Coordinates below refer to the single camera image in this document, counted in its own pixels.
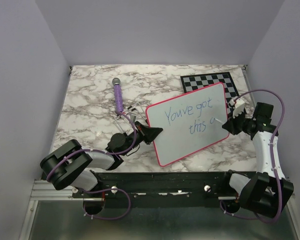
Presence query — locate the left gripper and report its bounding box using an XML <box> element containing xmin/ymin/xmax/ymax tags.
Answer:
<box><xmin>120</xmin><ymin>121</ymin><xmax>163</xmax><ymax>157</ymax></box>

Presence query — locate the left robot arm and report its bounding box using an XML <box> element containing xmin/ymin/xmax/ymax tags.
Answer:
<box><xmin>40</xmin><ymin>121</ymin><xmax>163</xmax><ymax>198</ymax></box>

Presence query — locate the wire microphone stand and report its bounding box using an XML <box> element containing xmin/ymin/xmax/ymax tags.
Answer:
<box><xmin>113</xmin><ymin>102</ymin><xmax>148</xmax><ymax>134</ymax></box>

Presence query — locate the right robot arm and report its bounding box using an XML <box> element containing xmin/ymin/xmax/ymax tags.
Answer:
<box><xmin>220</xmin><ymin>98</ymin><xmax>294</xmax><ymax>219</ymax></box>

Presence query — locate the purple microphone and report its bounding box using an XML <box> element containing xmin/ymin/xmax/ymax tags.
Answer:
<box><xmin>112</xmin><ymin>77</ymin><xmax>124</xmax><ymax>113</ymax></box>

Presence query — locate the black grey chessboard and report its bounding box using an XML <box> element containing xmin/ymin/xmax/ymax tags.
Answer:
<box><xmin>180</xmin><ymin>72</ymin><xmax>239</xmax><ymax>116</ymax></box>

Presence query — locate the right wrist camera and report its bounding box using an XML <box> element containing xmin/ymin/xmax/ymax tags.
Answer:
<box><xmin>228</xmin><ymin>97</ymin><xmax>246</xmax><ymax>118</ymax></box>

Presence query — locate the pink framed whiteboard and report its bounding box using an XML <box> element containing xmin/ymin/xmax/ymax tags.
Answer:
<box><xmin>145</xmin><ymin>82</ymin><xmax>230</xmax><ymax>167</ymax></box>

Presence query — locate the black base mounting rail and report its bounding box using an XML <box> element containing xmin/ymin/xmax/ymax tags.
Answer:
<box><xmin>72</xmin><ymin>172</ymin><xmax>240</xmax><ymax>220</ymax></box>

